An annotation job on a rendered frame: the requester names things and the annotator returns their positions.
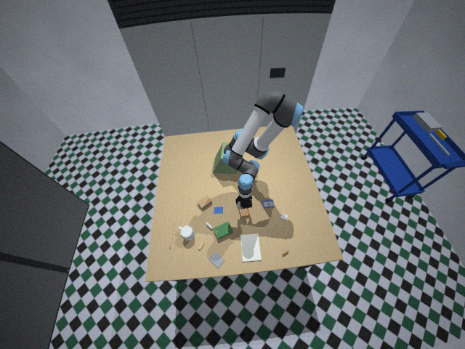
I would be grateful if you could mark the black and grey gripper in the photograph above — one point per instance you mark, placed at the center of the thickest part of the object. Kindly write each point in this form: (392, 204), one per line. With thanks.
(243, 202)

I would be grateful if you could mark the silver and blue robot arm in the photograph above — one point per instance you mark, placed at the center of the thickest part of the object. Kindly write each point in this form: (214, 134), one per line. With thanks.
(286, 113)

